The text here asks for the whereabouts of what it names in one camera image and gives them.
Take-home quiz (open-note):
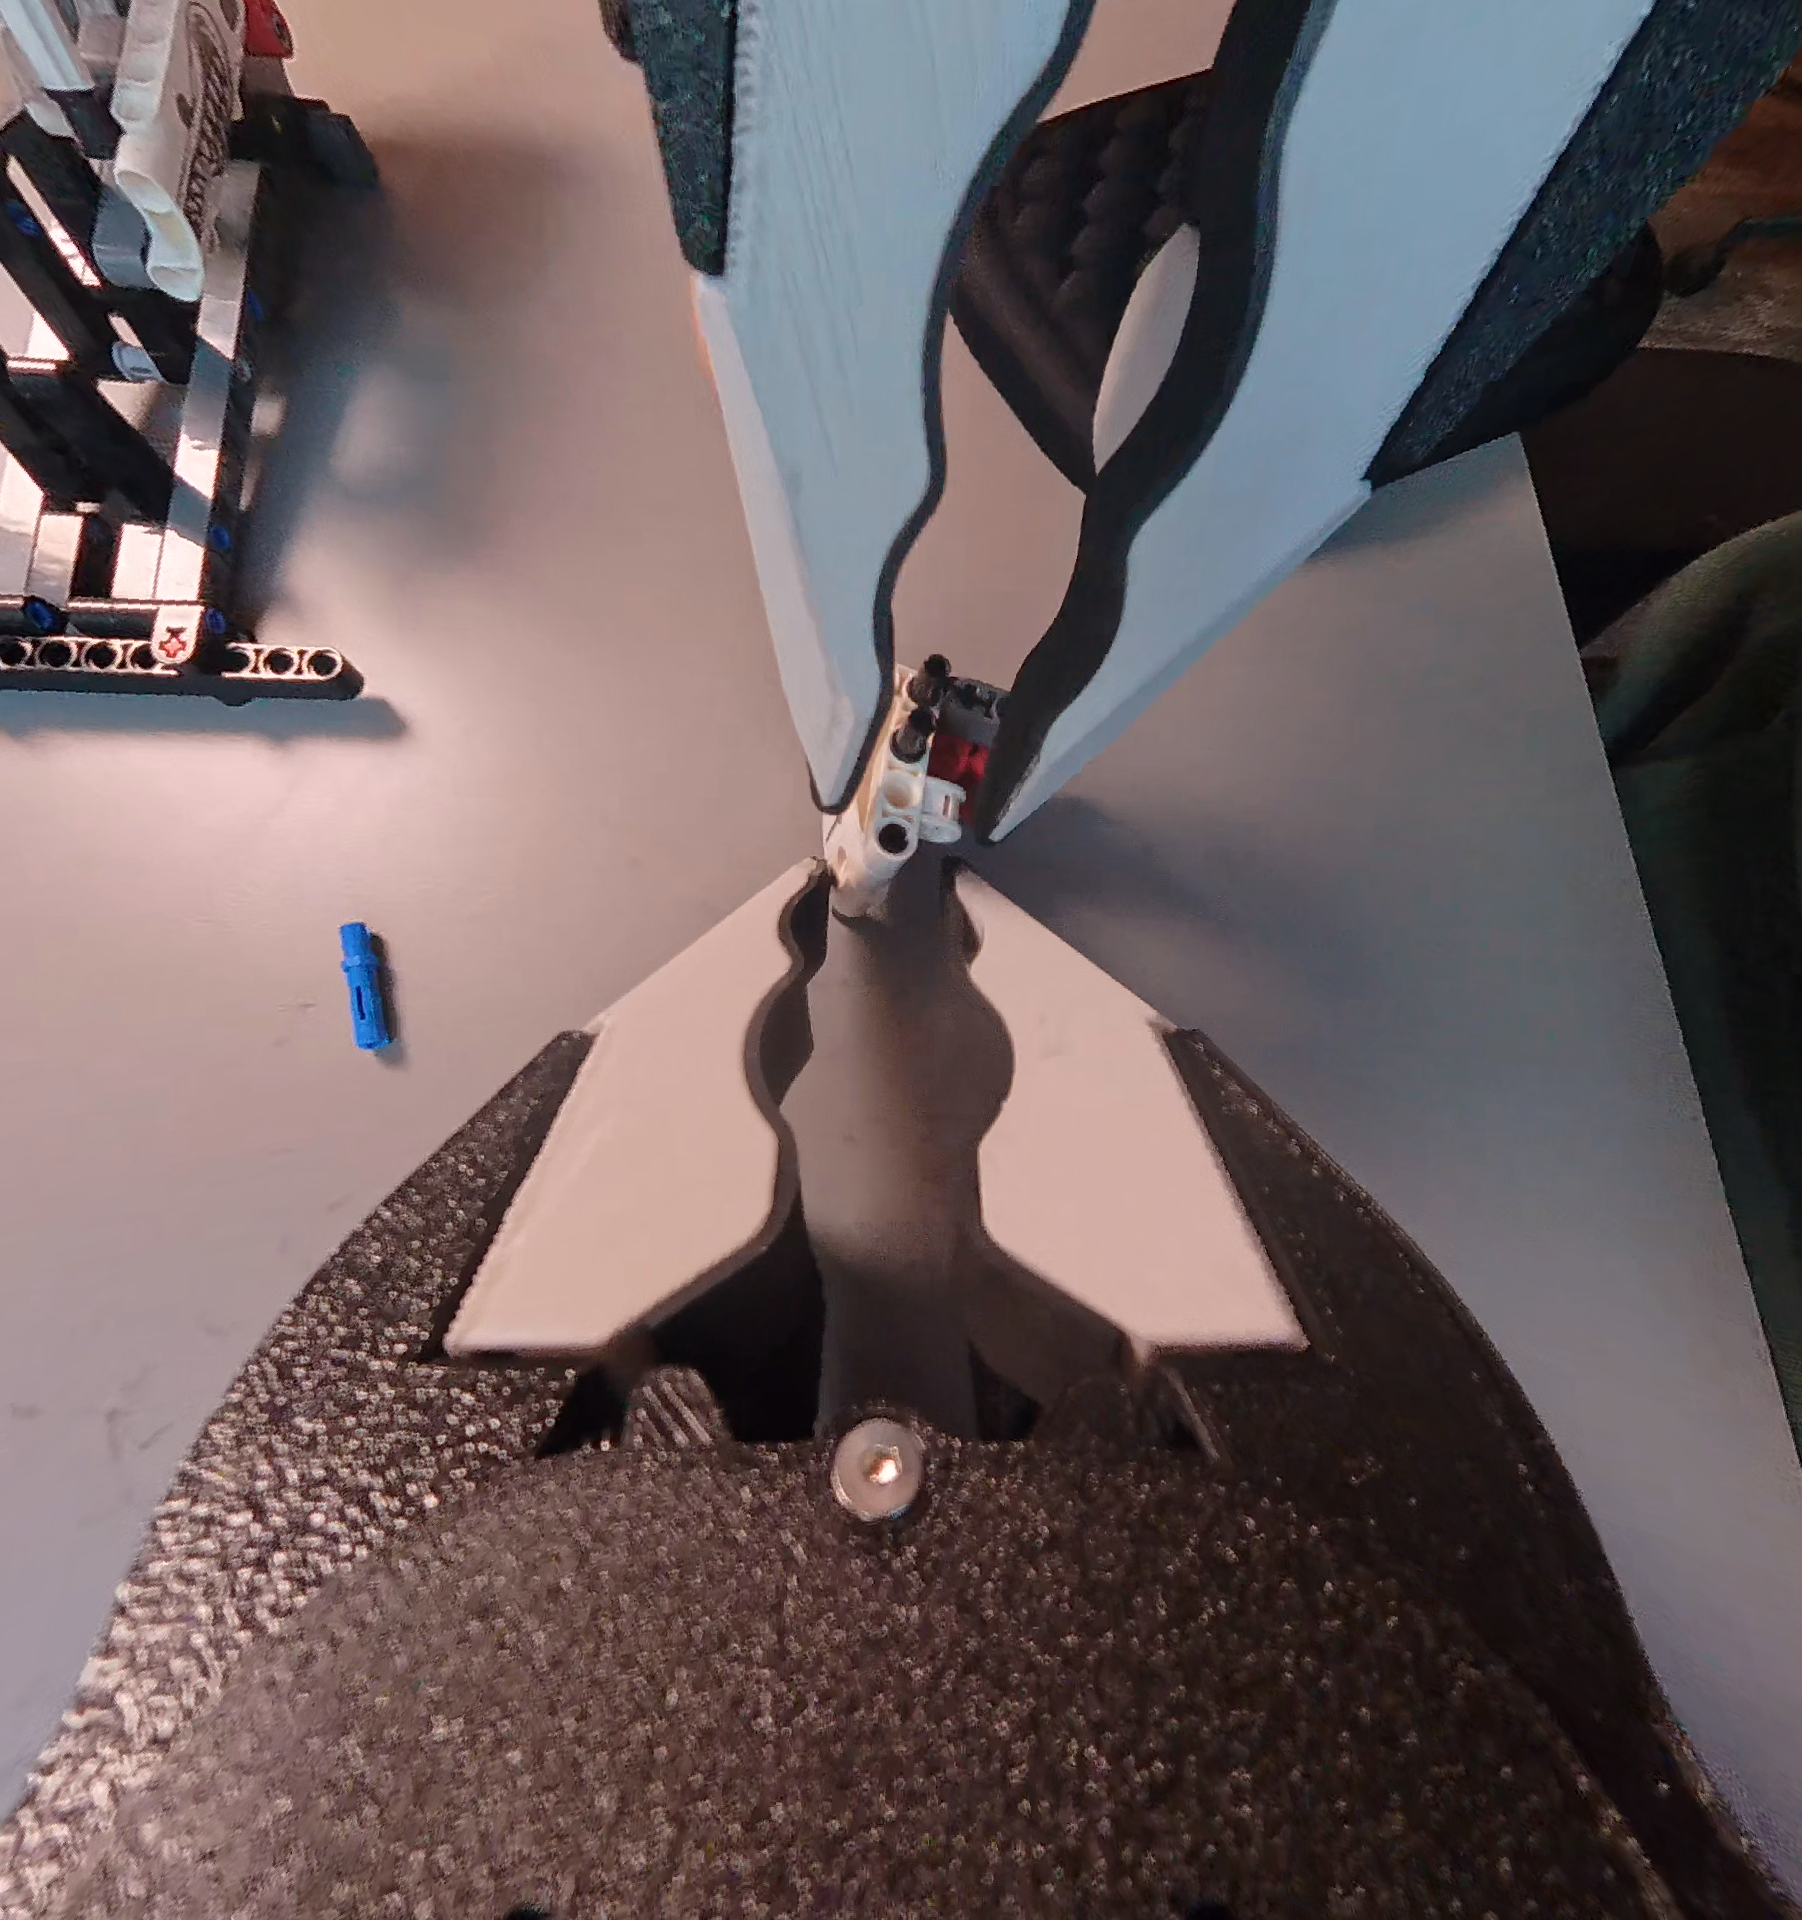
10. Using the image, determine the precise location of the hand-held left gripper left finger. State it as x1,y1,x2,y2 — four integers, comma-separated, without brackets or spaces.
443,864,843,1436

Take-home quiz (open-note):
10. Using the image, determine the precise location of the black mesh office chair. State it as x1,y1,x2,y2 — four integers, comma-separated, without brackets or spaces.
947,78,1743,603

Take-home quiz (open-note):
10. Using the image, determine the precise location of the grey desk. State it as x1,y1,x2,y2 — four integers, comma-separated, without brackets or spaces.
0,0,1802,1894

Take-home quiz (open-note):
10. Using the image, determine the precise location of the partly built toy brick vehicle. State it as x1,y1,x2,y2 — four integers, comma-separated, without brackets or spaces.
0,0,380,700

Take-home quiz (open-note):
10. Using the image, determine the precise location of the blue toy pin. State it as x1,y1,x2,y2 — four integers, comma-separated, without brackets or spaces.
334,922,397,1056

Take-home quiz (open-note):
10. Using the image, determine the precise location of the red white black brick subassembly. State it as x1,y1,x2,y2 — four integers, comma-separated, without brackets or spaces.
822,655,1015,916

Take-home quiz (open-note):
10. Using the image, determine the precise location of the person's green sweater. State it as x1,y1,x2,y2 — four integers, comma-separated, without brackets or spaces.
1585,497,1802,1682

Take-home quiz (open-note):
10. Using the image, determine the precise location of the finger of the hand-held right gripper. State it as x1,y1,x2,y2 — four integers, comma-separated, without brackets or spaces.
985,0,1659,842
683,0,1098,812

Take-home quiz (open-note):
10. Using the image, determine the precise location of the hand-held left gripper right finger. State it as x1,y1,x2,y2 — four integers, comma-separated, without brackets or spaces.
947,871,1312,1436

